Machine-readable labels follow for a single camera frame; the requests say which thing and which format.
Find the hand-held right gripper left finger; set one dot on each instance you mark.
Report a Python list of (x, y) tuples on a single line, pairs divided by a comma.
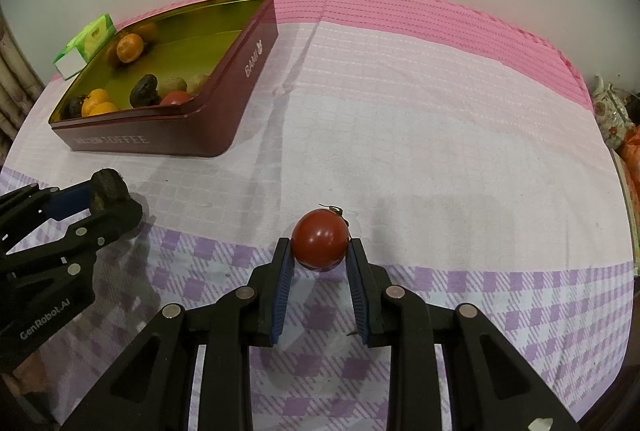
[(285, 296)]

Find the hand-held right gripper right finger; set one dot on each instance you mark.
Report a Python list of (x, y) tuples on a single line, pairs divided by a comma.
[(356, 296)]

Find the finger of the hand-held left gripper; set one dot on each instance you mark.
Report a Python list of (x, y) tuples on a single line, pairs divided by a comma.
[(115, 216), (70, 202)]

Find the dark brown wrinkled fruit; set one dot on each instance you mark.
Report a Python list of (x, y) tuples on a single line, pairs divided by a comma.
[(75, 106), (107, 186), (145, 91)]

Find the red tomato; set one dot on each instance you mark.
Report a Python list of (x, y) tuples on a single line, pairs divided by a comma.
[(176, 99), (320, 238)]

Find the orange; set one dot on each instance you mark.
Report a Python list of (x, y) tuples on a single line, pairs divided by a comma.
[(129, 47), (106, 109), (96, 95)]

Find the dark red metal tin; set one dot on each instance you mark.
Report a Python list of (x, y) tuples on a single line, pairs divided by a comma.
[(200, 126)]

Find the small yellowish fruit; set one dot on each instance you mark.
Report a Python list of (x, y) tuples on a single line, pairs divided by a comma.
[(175, 84)]

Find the small pale green fruit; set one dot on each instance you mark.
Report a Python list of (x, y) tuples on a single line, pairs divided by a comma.
[(197, 82)]

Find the bamboo furniture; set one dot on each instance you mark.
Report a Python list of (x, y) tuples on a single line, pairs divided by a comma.
[(17, 81)]

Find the green tissue box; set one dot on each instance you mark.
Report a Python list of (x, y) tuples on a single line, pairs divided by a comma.
[(87, 38)]

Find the pink and purple checked tablecloth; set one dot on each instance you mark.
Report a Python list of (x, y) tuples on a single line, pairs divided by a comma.
[(400, 136)]

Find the orange plastic bag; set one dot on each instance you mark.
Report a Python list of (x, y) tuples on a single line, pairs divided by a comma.
[(632, 161)]

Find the floral patterned object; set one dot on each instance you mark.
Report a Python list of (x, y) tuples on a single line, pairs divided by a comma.
[(612, 111)]

